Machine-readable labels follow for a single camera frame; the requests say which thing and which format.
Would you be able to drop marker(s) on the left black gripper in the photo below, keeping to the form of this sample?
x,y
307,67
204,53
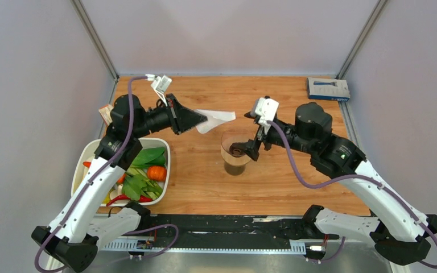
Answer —
x,y
181,119

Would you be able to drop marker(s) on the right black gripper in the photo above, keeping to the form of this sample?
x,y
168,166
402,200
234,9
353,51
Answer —
x,y
251,146

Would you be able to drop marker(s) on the white paper coffee filter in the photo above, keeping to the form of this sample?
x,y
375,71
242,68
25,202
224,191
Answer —
x,y
214,119

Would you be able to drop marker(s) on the white vegetable tray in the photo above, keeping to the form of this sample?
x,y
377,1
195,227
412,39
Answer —
x,y
149,143

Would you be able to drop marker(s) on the round wooden dripper holder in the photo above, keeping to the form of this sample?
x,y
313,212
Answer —
x,y
233,160

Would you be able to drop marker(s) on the smoked glass carafe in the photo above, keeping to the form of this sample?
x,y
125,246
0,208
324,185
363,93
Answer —
x,y
235,169

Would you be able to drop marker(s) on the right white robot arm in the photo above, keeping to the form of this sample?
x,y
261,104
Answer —
x,y
396,230

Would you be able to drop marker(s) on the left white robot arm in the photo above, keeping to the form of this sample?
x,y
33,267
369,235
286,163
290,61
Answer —
x,y
70,238

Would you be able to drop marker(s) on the coffee filter pack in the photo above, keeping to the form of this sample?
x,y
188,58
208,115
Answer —
x,y
105,113

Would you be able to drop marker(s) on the green bok choy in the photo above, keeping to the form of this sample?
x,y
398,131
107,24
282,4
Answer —
x,y
150,157

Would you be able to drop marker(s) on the small orange pumpkin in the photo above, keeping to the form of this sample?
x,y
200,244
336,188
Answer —
x,y
157,173

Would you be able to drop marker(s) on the blue white box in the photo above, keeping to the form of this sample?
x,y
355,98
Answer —
x,y
327,89

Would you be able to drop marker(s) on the green leafy vegetable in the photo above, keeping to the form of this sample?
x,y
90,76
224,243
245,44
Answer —
x,y
138,187

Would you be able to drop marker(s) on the red chili pepper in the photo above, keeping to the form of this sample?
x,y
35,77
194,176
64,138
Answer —
x,y
125,198

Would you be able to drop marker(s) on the white mushroom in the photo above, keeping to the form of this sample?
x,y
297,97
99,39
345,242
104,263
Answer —
x,y
117,191

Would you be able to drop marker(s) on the orange carrot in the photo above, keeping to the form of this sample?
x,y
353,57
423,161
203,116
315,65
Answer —
x,y
87,165

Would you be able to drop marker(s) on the yellow napa cabbage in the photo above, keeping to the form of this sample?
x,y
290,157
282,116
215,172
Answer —
x,y
107,199

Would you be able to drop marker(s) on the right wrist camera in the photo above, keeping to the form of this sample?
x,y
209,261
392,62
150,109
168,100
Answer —
x,y
264,111

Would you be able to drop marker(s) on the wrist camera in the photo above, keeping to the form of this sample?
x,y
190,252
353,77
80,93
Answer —
x,y
159,84
264,111

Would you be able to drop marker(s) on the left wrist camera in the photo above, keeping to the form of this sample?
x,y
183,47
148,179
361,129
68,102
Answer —
x,y
159,84

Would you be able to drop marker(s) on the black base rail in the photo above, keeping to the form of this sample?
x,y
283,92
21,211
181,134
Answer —
x,y
201,231

